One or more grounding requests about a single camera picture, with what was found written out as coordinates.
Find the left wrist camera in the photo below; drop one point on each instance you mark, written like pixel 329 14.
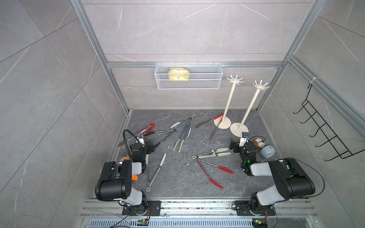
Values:
pixel 141 139

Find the white wire mesh basket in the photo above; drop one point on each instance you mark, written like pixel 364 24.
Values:
pixel 202 76

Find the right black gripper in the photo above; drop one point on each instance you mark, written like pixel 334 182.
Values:
pixel 235 145

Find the blue handled cream tongs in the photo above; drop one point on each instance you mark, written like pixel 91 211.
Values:
pixel 182 136

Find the red tipped steel tongs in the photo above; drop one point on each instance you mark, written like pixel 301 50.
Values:
pixel 208 169

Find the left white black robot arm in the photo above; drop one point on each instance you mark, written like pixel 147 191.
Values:
pixel 115 182

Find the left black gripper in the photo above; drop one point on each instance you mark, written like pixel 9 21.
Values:
pixel 149 146

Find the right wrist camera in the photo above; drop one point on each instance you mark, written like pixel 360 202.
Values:
pixel 243 139

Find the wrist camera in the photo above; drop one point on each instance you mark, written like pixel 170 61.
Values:
pixel 141 139
pixel 243 139

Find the brown white plush toy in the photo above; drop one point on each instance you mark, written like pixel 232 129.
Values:
pixel 259 143

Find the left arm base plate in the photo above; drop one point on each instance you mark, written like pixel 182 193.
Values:
pixel 151 208

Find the grey blue dome toy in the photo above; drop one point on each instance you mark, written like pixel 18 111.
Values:
pixel 267 152

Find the long steel white tongs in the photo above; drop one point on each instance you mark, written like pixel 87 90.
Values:
pixel 150 182

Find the black wire wall hook rack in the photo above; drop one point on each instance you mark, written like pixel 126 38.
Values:
pixel 322 126

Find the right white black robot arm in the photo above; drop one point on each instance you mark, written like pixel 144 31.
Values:
pixel 290 180

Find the cream utensil stand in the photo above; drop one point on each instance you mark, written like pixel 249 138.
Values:
pixel 223 122
pixel 238 128

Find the yellow packet in basket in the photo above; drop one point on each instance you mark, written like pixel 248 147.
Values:
pixel 178 74

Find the orange monster plush toy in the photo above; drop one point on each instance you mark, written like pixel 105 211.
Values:
pixel 134 176

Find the red pink paw tongs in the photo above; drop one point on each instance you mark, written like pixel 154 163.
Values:
pixel 143 131

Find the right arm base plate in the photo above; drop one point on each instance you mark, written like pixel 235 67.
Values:
pixel 246 208

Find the steel tongs with ring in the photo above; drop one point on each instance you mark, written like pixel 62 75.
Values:
pixel 191 118

